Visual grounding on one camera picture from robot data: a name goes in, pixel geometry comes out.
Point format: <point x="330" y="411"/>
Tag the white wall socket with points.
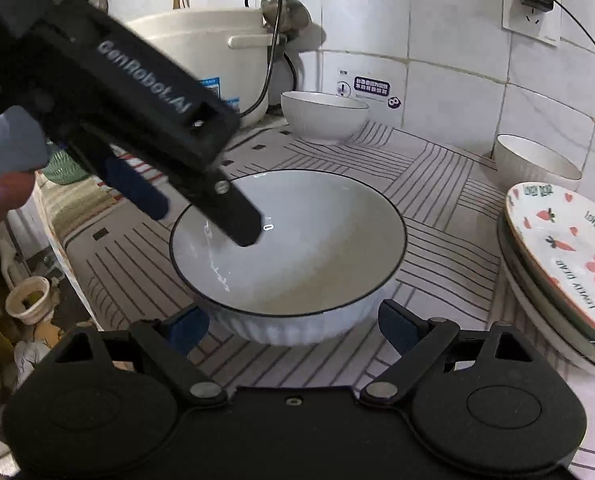
<point x="527" y="22"/>

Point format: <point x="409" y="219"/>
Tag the white rice cooker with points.
<point x="187" y="50"/>

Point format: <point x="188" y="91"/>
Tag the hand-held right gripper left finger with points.
<point x="187" y="330"/>

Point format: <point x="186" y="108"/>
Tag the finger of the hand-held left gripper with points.
<point x="137" y="190"/>
<point x="232" y="212"/>

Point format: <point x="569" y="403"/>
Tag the white ribbed bowl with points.
<point x="325" y="117"/>
<point x="537" y="160"/>
<point x="317" y="240"/>

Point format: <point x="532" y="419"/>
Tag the blue fried egg print plate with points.
<point x="537" y="280"/>

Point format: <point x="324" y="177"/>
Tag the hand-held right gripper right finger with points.
<point x="402" y="327"/>

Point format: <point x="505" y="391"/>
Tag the grey blue smooth object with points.
<point x="10" y="145"/>

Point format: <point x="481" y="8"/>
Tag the person's left hand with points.
<point x="0" y="195"/>

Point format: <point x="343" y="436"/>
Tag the small wall sticker with plate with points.
<point x="370" y="87"/>

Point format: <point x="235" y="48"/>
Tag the striped tablecloth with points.
<point x="452" y="240"/>

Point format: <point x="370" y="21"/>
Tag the white plate with black rim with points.
<point x="552" y="324"/>

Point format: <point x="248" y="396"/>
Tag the pink rabbit print plate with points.
<point x="567" y="245"/>

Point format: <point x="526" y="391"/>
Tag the white ribbed cup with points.
<point x="27" y="300"/>

